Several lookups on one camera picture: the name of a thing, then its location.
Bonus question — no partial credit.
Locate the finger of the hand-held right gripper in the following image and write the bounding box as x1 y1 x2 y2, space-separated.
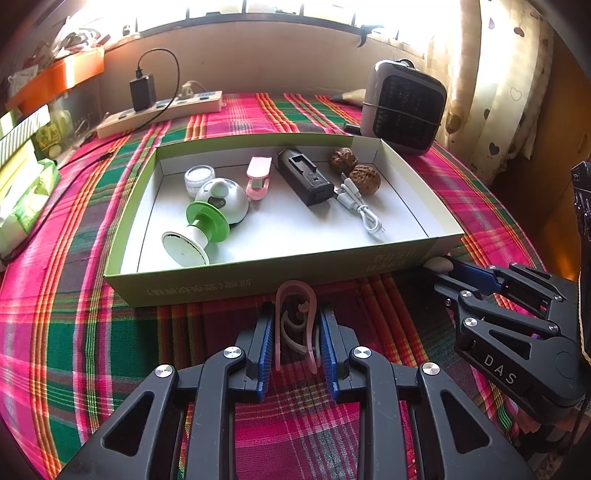
449 259 579 324
434 281 578 352

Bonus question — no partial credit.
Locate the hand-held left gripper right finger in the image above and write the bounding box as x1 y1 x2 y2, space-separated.
321 305 536 480

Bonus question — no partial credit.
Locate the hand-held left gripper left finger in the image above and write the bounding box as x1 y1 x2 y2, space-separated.
58 302 273 480

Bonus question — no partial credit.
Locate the beige ear hook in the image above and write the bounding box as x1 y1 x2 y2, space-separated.
281 302 317 355

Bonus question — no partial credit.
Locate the pink ear hook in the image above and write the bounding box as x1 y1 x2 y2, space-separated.
274 280 319 372

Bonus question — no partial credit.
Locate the green cardboard box tray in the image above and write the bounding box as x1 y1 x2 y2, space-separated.
102 134 466 309

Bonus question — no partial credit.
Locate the white usb cable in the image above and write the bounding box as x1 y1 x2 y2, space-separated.
333 178 386 241

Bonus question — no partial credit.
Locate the brown walnut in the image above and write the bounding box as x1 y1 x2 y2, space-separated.
329 148 358 174
348 165 382 197

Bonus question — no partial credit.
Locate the white dome gadget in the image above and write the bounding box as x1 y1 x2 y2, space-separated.
194 178 250 227

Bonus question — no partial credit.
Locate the pink clip device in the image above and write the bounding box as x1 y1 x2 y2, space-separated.
245 156 274 201

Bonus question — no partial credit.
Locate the black battery charger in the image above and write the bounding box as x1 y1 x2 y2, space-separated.
276 148 335 209

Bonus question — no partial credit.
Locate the small white round jar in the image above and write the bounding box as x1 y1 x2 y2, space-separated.
185 165 216 198

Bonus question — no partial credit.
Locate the grey portable heater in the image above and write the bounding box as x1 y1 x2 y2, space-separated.
359 60 448 155

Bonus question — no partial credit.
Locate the heart print curtain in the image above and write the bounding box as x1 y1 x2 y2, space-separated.
425 0 555 171

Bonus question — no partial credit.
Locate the white power strip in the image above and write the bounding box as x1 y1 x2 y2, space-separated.
96 91 223 139

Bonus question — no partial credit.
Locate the white plug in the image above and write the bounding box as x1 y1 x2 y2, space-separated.
178 80 208 100

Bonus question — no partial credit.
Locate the green tissue pack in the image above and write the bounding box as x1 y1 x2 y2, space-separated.
0 159 61 250

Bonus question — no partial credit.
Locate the black power adapter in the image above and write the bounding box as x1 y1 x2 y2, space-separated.
130 76 156 112

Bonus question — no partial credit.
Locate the clear plastic storage bin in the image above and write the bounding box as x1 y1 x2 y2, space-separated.
46 78 107 153

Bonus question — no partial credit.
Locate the orange plastic box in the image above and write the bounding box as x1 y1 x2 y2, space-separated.
7 46 105 112

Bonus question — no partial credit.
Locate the clutter of papers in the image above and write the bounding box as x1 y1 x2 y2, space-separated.
28 28 107 61

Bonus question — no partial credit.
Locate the black charging cable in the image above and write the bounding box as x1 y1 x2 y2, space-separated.
0 50 181 266

